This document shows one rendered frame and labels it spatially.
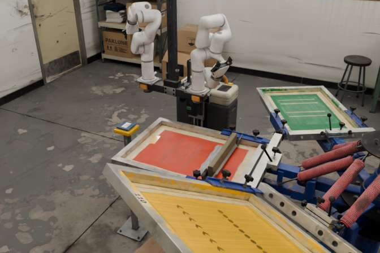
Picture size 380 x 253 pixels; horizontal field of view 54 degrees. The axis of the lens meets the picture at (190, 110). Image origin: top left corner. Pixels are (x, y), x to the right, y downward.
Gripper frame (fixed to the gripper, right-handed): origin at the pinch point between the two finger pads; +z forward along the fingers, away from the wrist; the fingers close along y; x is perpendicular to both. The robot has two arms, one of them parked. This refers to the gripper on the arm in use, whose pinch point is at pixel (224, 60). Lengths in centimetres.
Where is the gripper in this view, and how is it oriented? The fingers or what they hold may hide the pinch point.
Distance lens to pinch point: 238.2
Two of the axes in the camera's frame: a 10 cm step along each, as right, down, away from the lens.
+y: 8.3, -3.6, 4.2
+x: 5.0, 8.1, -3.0
